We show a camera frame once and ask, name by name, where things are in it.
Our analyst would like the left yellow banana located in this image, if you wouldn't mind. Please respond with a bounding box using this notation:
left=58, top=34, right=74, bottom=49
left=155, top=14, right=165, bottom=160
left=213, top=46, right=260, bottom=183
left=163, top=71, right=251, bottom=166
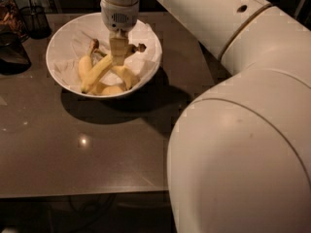
left=78, top=39, right=99, bottom=80

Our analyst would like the white ceramic bowl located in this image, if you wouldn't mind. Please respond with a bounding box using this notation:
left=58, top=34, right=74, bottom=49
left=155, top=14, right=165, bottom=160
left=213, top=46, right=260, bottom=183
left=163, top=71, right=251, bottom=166
left=45, top=12, right=163, bottom=100

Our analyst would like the white paper liner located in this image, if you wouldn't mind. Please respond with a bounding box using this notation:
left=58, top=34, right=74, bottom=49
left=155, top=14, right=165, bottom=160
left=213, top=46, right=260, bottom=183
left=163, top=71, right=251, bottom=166
left=52, top=19, right=158, bottom=85

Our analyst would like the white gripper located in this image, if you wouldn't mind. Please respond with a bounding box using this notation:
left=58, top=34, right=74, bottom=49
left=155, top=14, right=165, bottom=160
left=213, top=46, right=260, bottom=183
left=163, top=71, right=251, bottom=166
left=100, top=0, right=139, bottom=66

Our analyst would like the right yellow banana underneath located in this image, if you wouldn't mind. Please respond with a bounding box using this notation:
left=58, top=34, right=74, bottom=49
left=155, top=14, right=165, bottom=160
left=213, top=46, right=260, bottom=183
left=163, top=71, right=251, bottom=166
left=112, top=66, right=140, bottom=90

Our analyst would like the long yellow banana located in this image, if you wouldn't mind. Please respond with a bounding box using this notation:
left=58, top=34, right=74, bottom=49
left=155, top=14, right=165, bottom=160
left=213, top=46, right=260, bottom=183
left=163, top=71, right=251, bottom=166
left=80, top=43, right=148, bottom=94

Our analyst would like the dark bowl at left edge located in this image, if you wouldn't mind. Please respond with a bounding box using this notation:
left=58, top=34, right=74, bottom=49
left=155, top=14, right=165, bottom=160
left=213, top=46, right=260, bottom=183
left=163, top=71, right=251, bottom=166
left=0, top=32, right=31, bottom=75

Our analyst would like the bottom yellow banana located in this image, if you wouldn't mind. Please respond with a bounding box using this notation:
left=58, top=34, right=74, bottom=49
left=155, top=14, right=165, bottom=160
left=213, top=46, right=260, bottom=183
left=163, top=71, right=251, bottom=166
left=91, top=83, right=125, bottom=95

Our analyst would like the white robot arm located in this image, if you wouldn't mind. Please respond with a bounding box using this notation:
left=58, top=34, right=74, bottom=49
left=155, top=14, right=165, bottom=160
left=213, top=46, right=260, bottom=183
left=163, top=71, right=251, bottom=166
left=101, top=0, right=311, bottom=233

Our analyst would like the black wire mesh cup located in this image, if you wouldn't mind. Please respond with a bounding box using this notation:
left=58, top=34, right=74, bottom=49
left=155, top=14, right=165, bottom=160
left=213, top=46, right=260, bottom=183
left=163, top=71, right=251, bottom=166
left=20, top=0, right=52, bottom=39

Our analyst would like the snack bag at top left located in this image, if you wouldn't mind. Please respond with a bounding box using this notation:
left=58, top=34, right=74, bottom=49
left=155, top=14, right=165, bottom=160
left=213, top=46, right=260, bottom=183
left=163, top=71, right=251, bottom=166
left=0, top=0, right=27, bottom=40

